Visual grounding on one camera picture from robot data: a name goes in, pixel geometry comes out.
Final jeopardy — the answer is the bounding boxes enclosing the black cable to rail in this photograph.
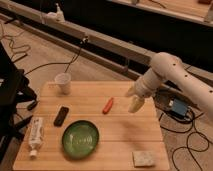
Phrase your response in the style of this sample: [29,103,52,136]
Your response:
[23,35,90,77]

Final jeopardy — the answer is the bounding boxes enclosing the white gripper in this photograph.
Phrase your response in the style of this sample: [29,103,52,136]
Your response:
[125,69,166,113]

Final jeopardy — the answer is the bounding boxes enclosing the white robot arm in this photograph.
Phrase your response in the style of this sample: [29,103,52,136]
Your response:
[126,52,213,122]

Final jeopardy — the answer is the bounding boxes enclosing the green ceramic bowl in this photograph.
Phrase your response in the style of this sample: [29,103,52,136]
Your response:
[61,120,99,160]

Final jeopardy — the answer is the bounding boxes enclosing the white object on rail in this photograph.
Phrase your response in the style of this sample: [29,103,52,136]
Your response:
[46,4,65,22]

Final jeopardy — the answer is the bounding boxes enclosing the orange carrot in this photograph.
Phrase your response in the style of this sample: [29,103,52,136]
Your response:
[102,97,114,114]

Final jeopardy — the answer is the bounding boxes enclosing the wooden board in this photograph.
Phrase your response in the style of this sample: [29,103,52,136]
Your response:
[13,81,169,171]

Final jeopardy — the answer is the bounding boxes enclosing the black equipment at left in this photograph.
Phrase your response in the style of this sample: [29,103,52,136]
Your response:
[0,42,37,163]

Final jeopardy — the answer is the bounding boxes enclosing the white tube with cap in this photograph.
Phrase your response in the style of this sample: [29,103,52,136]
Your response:
[28,117,43,158]

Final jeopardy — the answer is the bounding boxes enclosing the beige square sponge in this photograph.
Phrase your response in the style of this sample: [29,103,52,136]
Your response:
[133,151,155,167]

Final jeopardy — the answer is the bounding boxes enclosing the black remote control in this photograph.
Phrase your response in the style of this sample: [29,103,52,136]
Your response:
[53,106,69,127]

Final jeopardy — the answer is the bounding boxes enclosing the blue electronic box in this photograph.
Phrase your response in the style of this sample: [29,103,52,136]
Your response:
[169,99,188,118]

